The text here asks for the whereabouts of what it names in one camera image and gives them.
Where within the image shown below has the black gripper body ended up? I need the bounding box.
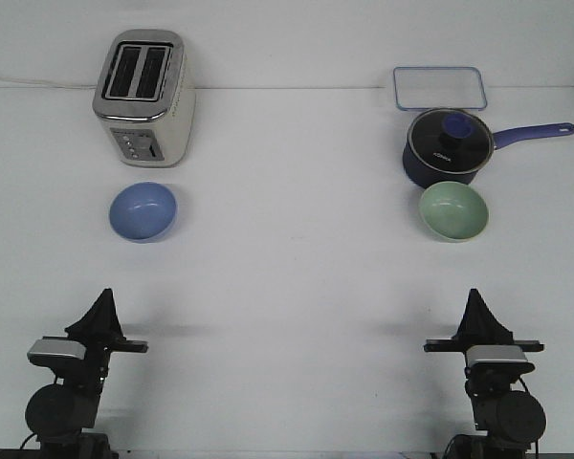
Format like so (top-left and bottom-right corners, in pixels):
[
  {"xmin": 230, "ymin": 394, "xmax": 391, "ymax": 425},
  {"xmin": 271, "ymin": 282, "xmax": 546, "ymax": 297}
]
[
  {"xmin": 42, "ymin": 337, "xmax": 148, "ymax": 395},
  {"xmin": 423, "ymin": 339, "xmax": 544, "ymax": 397}
]

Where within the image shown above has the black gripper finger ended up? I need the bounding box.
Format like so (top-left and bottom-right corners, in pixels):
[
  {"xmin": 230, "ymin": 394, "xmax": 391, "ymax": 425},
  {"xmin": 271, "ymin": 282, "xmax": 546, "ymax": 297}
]
[
  {"xmin": 65, "ymin": 289, "xmax": 110, "ymax": 339},
  {"xmin": 105, "ymin": 289, "xmax": 124, "ymax": 340},
  {"xmin": 453, "ymin": 288, "xmax": 476, "ymax": 340},
  {"xmin": 475, "ymin": 290, "xmax": 514, "ymax": 341}
]

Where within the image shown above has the green bowl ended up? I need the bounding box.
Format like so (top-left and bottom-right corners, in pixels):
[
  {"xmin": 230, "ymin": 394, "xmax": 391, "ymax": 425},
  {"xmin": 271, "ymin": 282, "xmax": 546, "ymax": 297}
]
[{"xmin": 418, "ymin": 181, "xmax": 490, "ymax": 242}]

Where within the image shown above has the blue bowl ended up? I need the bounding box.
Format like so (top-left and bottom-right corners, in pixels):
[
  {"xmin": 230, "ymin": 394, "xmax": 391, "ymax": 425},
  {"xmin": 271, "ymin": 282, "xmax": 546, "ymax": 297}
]
[{"xmin": 108, "ymin": 182, "xmax": 178, "ymax": 244}]

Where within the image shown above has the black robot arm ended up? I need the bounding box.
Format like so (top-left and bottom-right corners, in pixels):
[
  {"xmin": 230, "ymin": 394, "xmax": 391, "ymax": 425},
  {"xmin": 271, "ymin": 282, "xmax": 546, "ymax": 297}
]
[
  {"xmin": 25, "ymin": 288, "xmax": 148, "ymax": 458},
  {"xmin": 423, "ymin": 288, "xmax": 546, "ymax": 458}
]

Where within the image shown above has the glass pot lid blue knob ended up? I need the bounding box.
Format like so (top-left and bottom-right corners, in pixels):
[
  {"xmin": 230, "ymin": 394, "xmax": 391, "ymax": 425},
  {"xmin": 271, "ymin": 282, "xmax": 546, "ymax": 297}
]
[{"xmin": 408, "ymin": 108, "xmax": 494, "ymax": 174}]

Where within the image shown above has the silver cream two-slot toaster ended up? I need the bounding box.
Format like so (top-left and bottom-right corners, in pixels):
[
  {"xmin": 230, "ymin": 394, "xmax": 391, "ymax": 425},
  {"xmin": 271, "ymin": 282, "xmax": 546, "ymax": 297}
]
[{"xmin": 92, "ymin": 29, "xmax": 196, "ymax": 168}]

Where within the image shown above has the clear blue-rimmed container lid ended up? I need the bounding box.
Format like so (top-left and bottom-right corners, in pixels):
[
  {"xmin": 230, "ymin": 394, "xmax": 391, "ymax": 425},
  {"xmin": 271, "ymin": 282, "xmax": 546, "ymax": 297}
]
[{"xmin": 392, "ymin": 66, "xmax": 488, "ymax": 111}]

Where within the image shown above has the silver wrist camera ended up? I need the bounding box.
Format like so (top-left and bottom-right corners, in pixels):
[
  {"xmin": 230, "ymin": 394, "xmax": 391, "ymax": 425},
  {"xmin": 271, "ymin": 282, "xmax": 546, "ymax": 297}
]
[
  {"xmin": 465, "ymin": 344, "xmax": 528, "ymax": 368},
  {"xmin": 27, "ymin": 339, "xmax": 86, "ymax": 360}
]

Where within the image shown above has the blue saucepan with handle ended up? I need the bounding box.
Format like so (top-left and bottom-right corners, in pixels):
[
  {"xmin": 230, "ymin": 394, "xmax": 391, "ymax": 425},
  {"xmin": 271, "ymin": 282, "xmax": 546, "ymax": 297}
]
[{"xmin": 403, "ymin": 122, "xmax": 574, "ymax": 188}]

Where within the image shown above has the white toaster power cord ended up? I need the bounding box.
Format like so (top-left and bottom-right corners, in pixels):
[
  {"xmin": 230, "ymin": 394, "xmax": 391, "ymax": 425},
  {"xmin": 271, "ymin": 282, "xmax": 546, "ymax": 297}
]
[{"xmin": 0, "ymin": 73, "xmax": 100, "ymax": 91}]

